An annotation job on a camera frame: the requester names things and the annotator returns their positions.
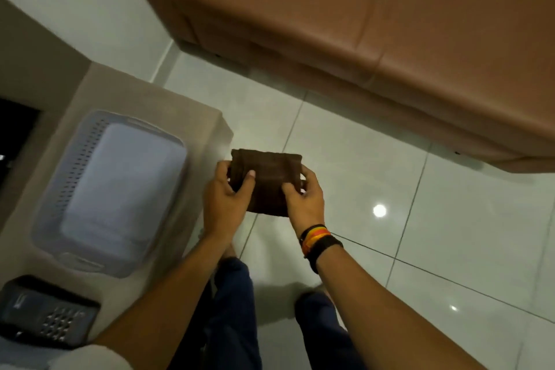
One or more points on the person's right forearm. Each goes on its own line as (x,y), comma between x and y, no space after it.
(381,317)

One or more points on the grey plastic laundry basket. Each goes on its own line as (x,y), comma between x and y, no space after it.
(108,192)

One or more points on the person's blue trousers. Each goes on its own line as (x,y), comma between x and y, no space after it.
(243,317)

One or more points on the black desk telephone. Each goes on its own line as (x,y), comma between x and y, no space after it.
(43,313)

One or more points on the person's left thumb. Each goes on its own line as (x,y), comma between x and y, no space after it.
(247,187)

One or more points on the person's right thumb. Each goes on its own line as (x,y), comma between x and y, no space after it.
(291,192)

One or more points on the person's left hand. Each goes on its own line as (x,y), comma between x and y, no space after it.
(221,209)

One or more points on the brown cloth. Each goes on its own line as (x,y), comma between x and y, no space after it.
(264,181)

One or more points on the person's right hand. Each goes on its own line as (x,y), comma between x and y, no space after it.
(305,205)

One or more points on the brown leather sofa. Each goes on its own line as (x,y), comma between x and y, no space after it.
(368,44)

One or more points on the beige side table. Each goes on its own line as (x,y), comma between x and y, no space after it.
(130,192)

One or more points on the orange yellow striped wristband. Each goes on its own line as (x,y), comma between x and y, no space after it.
(314,237)

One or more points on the person's left forearm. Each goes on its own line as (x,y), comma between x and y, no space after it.
(173,296)

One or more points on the black wristband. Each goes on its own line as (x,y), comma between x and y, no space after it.
(325,250)

